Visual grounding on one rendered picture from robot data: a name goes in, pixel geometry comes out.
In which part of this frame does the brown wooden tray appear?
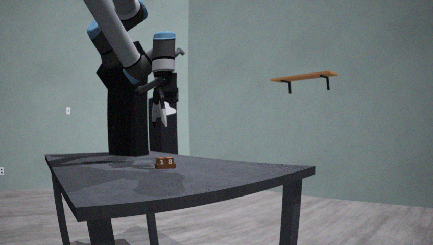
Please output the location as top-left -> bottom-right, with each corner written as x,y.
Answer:
154,163 -> 176,169

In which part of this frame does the orange number cube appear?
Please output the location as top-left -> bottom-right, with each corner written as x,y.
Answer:
156,157 -> 165,164
164,157 -> 174,164

